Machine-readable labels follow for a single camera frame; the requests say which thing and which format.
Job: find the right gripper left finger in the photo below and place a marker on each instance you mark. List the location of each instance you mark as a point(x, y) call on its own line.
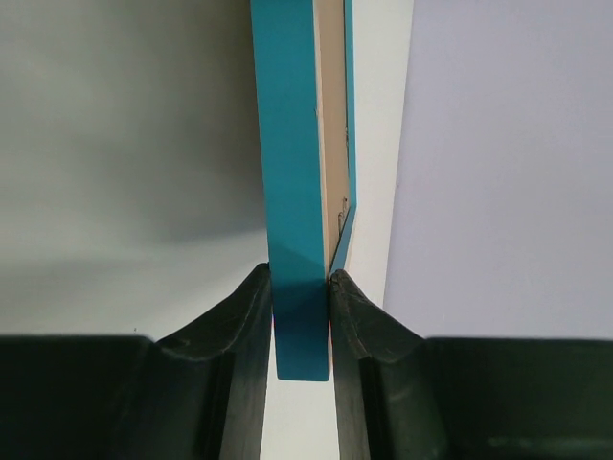
point(198, 393)

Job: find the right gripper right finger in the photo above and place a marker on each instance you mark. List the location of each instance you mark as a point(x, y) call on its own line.
point(402, 396)

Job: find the blue picture frame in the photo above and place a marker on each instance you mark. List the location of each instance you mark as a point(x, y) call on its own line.
point(304, 68)

